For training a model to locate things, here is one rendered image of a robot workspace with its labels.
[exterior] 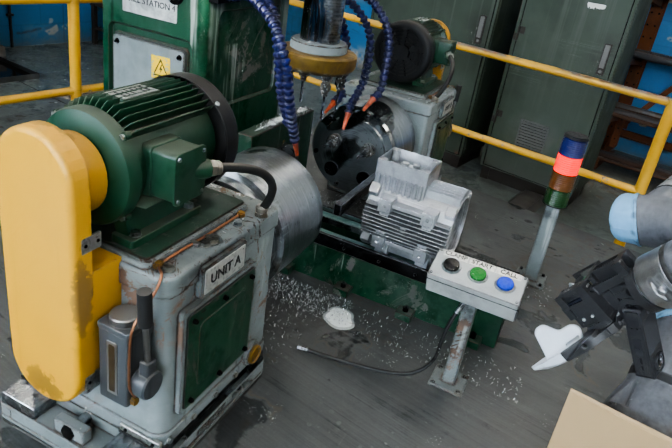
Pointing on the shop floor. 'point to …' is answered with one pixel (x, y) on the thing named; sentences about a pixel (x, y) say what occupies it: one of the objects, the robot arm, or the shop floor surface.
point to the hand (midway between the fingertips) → (555, 342)
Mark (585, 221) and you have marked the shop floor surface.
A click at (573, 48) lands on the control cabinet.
